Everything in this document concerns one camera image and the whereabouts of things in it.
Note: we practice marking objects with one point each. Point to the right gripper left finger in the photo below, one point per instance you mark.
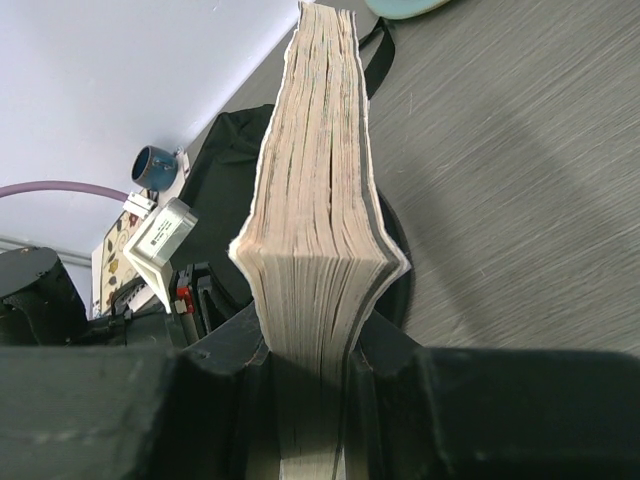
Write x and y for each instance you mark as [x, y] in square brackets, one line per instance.
[143, 411]

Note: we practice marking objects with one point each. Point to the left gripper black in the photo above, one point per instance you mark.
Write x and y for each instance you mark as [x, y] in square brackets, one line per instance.
[199, 304]

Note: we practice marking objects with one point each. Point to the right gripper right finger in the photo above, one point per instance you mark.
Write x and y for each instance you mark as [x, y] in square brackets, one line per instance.
[417, 412]

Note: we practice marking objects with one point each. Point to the treehouse paperback book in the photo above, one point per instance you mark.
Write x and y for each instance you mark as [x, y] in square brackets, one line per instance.
[314, 248]

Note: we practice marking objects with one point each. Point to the black student backpack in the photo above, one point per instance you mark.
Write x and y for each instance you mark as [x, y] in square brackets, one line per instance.
[220, 190]

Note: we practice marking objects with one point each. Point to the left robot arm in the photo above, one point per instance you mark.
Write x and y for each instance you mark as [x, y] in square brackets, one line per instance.
[40, 306]

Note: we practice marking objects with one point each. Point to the floral square trivet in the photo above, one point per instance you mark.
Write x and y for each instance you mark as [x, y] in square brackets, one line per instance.
[115, 269]

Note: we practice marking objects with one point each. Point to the dark blue mug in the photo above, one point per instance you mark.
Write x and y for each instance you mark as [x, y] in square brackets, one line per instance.
[154, 169]

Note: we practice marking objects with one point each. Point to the light teal plate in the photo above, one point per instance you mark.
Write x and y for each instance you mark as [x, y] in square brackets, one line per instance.
[403, 9]

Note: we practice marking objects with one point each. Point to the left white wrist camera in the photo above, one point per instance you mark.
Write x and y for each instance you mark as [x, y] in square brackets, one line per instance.
[153, 244]

